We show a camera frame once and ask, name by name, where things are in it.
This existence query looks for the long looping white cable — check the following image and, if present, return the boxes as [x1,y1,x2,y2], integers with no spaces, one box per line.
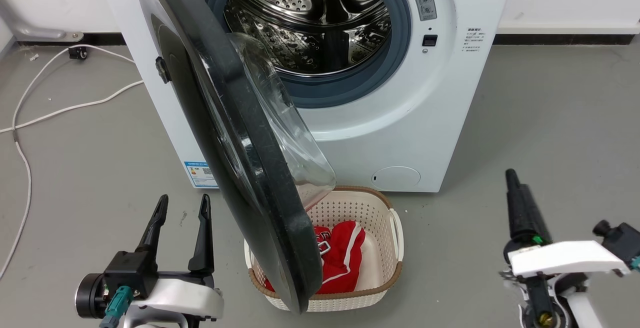
[0,44,137,279]

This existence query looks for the red white-striped jersey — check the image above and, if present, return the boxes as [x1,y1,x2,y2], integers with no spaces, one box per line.
[264,220,366,295]

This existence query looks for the straight white cable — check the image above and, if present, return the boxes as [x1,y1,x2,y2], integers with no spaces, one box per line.
[0,80,145,134]

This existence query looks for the dark grey round washer door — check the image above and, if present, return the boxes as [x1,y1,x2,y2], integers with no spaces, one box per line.
[135,0,337,315]

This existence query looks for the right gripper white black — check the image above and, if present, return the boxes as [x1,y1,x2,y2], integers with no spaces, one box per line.
[499,168,632,280]

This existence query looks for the round white filter cover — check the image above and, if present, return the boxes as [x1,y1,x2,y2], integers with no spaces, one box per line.
[371,166,421,191]

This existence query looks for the small printed text label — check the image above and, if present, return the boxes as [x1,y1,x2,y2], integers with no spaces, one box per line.
[461,27,487,53]

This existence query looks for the teal cable connector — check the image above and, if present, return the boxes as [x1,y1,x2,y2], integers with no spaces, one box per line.
[99,285,135,328]

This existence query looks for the white brown-rimmed laundry basket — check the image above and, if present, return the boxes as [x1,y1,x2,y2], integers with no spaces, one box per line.
[244,185,404,313]

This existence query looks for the blue energy label sticker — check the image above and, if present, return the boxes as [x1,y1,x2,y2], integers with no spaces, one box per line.
[183,161,219,189]

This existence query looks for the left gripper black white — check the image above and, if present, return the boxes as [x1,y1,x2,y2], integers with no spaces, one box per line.
[103,193,225,320]

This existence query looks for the grey-blue rubber door gasket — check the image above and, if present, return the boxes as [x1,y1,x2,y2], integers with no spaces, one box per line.
[205,0,412,109]

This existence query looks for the stainless steel perforated drum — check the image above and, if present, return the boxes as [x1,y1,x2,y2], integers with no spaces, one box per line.
[223,0,392,76]

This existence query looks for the black door latch hook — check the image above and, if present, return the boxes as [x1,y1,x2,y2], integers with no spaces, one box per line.
[155,56,172,84]

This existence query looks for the white front-load washing machine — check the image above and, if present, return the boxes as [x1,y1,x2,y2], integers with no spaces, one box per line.
[95,0,518,194]

